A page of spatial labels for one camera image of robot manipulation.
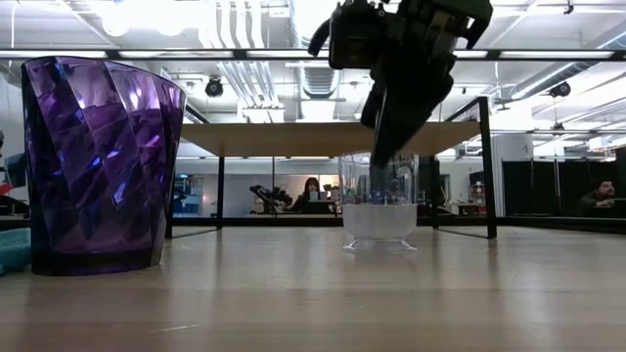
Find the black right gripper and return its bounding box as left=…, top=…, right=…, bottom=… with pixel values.
left=360, top=0, right=495, bottom=168

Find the clear footed plastic cup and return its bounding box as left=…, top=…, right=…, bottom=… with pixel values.
left=337, top=151, right=421, bottom=254

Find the dark purple ball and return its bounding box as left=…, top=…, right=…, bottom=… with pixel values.
left=20, top=55, right=188, bottom=277

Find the wooden shelf with black legs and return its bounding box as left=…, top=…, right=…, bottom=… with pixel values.
left=164, top=96, right=499, bottom=241

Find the person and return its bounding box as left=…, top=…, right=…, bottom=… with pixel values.
left=575, top=179, right=618, bottom=218
left=288, top=176, right=334, bottom=215

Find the black ceiling-mounted device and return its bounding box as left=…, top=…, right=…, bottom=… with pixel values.
left=548, top=80, right=572, bottom=99
left=203, top=75, right=225, bottom=99

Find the black room divider panel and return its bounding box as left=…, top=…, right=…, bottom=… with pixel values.
left=502, top=158, right=626, bottom=217

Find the teal folded cloth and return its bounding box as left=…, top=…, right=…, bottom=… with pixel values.
left=0, top=227, right=32, bottom=275

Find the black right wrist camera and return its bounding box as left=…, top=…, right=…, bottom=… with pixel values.
left=328, top=2, right=390, bottom=70

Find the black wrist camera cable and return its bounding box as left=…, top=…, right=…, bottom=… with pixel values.
left=306, top=18, right=333, bottom=58

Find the black metal table frame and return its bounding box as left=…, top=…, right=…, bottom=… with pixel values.
left=0, top=47, right=626, bottom=235

